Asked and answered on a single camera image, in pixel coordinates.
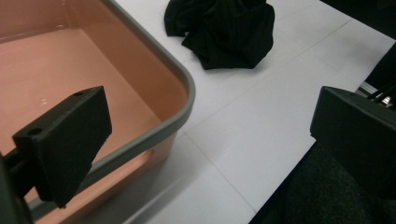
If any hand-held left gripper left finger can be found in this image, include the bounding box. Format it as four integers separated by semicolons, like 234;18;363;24
12;86;113;209

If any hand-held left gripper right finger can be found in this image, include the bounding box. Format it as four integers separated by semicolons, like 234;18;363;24
309;86;396;200

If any pink plastic basin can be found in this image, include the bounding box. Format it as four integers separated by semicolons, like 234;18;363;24
0;0;197;224

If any black cloth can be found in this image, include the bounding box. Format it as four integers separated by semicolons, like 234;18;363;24
163;0;276;71

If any metal stand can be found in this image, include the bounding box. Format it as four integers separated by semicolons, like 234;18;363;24
356;81;396;110

